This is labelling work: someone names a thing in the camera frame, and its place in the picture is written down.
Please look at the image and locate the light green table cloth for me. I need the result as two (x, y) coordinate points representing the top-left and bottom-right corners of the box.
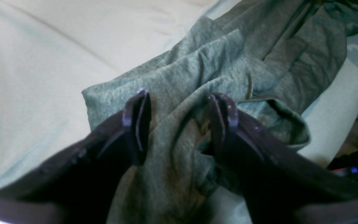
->
(0, 0), (358, 224)

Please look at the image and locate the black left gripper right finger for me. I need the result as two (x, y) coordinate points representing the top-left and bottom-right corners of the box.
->
(208, 93), (358, 224)

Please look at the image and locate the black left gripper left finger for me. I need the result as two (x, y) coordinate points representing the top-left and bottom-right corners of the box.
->
(0, 90), (151, 224)

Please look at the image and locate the green T-shirt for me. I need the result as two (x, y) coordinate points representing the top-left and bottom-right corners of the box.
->
(82, 0), (358, 224)

